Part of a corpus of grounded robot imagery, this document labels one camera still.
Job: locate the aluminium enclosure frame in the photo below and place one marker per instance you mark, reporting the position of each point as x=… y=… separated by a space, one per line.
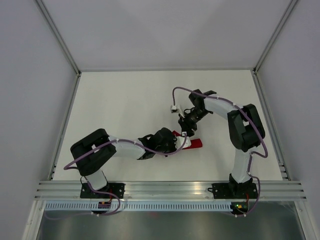
x=133 y=59

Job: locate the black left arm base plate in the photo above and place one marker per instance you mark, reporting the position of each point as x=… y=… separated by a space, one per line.
x=117 y=189

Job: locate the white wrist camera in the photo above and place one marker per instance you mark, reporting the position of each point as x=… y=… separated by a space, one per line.
x=182 y=142
x=178 y=110

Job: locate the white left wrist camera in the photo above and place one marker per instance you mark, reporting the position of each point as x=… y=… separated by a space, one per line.
x=182 y=142

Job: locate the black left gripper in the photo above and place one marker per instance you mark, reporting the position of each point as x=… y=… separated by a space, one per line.
x=174 y=148

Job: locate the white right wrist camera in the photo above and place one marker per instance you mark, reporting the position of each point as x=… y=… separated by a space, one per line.
x=178 y=110

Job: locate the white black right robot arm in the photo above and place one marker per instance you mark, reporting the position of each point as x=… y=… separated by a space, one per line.
x=246 y=133

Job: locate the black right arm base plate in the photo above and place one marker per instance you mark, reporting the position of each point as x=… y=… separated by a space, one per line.
x=225 y=191

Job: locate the red cloth napkin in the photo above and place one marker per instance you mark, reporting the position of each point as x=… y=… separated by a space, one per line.
x=195 y=143

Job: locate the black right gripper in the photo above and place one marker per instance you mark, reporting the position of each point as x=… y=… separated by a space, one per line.
x=186 y=125

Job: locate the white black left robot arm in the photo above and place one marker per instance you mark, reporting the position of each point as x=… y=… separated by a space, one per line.
x=92 y=152

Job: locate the white slotted cable duct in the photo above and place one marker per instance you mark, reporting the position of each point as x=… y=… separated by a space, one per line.
x=166 y=206

